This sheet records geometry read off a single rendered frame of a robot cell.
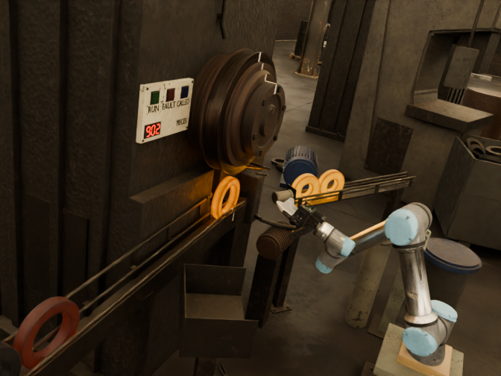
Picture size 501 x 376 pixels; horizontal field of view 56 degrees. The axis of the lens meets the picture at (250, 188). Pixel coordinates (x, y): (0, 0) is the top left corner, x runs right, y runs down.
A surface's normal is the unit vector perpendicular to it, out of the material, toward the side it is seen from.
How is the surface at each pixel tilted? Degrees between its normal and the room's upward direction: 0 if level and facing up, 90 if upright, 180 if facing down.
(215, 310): 5
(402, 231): 84
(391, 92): 90
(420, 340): 98
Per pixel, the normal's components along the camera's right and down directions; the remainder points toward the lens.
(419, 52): -0.65, 0.19
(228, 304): 0.18, -0.87
